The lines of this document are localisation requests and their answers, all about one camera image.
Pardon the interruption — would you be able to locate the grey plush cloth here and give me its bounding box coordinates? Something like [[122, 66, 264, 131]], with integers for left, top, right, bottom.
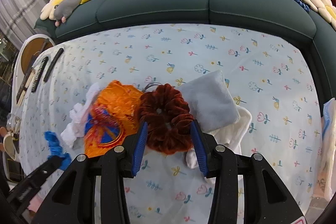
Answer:
[[177, 70, 240, 133]]

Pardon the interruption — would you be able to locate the dark red velvet scrunchie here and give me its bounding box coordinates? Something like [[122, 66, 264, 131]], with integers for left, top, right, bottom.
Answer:
[[135, 84, 194, 155]]

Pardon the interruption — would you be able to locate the white cloth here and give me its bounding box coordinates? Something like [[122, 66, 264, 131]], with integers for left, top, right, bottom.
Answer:
[[201, 106, 252, 155]]

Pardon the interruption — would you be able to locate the orange snack bag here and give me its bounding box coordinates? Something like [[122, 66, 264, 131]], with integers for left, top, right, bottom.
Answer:
[[84, 80, 142, 158]]

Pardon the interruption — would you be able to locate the blue ribbon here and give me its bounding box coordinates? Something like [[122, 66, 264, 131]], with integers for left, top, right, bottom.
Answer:
[[45, 131, 72, 171]]

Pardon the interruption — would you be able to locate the white tissue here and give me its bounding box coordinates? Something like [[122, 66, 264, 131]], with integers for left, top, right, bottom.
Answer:
[[60, 83, 101, 148]]

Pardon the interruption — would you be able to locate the white lined trash bin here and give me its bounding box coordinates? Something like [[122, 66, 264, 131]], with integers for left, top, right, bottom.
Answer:
[[313, 98, 335, 201]]

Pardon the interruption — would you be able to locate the black remote with buttons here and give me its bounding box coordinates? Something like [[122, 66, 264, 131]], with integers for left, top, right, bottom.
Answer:
[[31, 56, 49, 93]]

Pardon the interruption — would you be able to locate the slim black remote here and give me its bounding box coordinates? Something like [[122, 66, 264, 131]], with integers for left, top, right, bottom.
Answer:
[[43, 48, 64, 83]]

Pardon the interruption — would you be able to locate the teal sectional sofa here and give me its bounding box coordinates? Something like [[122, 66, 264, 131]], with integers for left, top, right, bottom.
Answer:
[[35, 0, 335, 102]]

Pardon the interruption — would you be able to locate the round white wooden side table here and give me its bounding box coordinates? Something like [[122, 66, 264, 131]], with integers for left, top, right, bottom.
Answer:
[[11, 34, 55, 111]]

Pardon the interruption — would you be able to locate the grey plush mouse toy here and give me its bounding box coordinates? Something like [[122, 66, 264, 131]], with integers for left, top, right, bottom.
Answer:
[[54, 0, 81, 27]]

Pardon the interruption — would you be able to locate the white daisy pillow left end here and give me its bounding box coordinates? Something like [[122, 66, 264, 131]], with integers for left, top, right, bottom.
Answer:
[[40, 0, 64, 20]]

